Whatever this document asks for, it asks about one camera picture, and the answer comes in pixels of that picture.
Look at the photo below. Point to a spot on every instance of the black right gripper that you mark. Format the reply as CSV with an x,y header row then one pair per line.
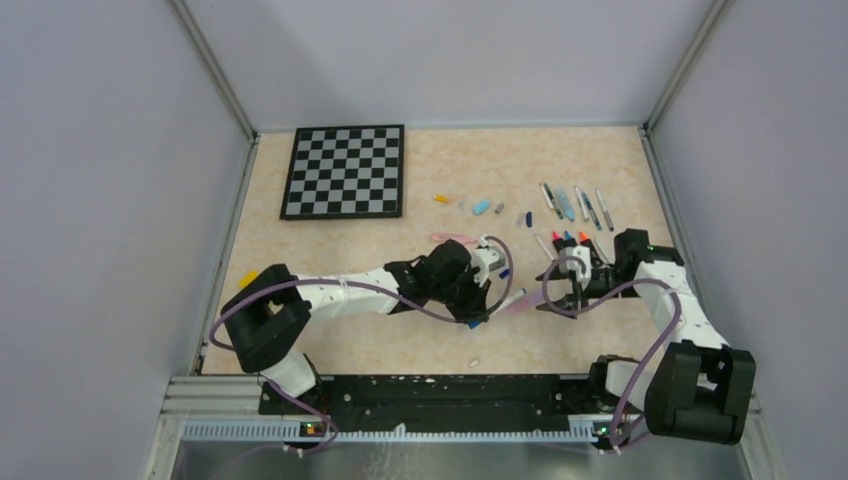
x,y
569,302

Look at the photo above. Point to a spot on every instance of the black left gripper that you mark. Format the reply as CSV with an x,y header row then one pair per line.
x,y
474,309

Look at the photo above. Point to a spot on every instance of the blue capped black highlighter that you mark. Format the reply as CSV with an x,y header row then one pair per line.
x,y
570,237

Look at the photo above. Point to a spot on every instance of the lilac highlighter pen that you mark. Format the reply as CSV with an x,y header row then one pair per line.
x,y
525,303

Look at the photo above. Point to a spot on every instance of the pink capped black highlighter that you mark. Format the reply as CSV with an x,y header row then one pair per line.
x,y
558,242

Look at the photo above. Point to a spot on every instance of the teal gel pen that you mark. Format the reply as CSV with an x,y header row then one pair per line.
x,y
590,211

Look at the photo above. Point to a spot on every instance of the pink correction tape pen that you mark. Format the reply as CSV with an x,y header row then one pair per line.
x,y
462,239

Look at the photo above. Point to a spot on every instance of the grey capped white marker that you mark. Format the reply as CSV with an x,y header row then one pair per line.
x,y
581,203

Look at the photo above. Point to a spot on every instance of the dark blue capped pen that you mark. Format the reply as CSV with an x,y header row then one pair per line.
x,y
604,210

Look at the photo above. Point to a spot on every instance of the light blue correction tape pen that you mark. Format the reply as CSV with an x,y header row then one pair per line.
x,y
565,205

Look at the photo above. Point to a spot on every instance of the light blue tape cap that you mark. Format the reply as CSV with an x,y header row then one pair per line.
x,y
481,207

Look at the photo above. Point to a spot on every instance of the green gel pen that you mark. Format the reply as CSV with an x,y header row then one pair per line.
x,y
554,203

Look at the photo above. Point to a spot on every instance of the yellow capped white pen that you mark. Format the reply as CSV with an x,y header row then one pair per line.
x,y
547,196

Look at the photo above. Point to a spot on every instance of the blue capped white marker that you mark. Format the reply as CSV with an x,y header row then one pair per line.
x,y
511,299

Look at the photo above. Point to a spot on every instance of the red capped white marker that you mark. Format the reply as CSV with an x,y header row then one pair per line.
x,y
545,248

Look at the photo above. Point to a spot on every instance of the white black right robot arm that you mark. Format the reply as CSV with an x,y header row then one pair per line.
x,y
690,384

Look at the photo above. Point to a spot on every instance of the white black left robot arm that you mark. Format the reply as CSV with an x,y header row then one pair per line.
x,y
266,317

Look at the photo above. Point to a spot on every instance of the black white checkerboard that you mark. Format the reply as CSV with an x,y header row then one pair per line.
x,y
345,172

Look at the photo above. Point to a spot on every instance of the green yellow block stack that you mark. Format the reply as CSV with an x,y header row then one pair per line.
x,y
248,279

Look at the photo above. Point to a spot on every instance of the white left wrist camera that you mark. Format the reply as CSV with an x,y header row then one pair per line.
x,y
486,260

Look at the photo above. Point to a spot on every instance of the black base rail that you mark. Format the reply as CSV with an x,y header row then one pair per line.
x,y
475,403

